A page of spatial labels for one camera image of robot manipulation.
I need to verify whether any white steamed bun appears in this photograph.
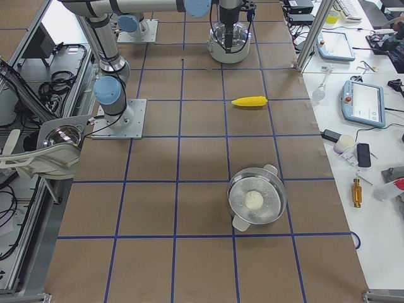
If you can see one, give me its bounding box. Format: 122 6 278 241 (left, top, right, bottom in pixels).
244 191 264 210

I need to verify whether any black rectangular device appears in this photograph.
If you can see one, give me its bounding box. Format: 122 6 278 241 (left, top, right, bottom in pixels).
357 143 371 168

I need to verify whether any far blue teach pendant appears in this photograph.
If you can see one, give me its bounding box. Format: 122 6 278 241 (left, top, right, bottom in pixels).
317 31 355 62

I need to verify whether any aluminium frame post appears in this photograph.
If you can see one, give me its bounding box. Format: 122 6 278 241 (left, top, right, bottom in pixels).
295 0 334 72

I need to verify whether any black power adapter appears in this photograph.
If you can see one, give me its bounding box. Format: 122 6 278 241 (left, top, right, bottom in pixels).
321 129 341 143

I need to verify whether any steel steamer pot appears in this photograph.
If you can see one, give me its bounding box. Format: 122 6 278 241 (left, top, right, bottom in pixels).
227 164 287 232

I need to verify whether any near blue teach pendant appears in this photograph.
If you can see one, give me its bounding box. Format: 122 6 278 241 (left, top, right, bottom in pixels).
341 80 386 128

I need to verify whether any glass pot lid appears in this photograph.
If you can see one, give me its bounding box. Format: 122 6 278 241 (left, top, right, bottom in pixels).
209 22 251 47

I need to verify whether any white purple cup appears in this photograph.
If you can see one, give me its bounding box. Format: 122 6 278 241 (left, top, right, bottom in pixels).
333 134 355 154

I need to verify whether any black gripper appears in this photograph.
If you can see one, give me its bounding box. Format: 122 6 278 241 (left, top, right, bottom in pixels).
220 0 256 23

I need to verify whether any yellow toy corn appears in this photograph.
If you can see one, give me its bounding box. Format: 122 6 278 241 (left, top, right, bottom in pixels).
231 96 268 107

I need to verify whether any blue teach pendant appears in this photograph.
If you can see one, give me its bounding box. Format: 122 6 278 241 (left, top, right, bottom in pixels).
317 31 355 62
341 80 386 128

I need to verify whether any gold brass fitting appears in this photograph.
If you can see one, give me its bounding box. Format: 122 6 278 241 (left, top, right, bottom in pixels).
351 178 362 208

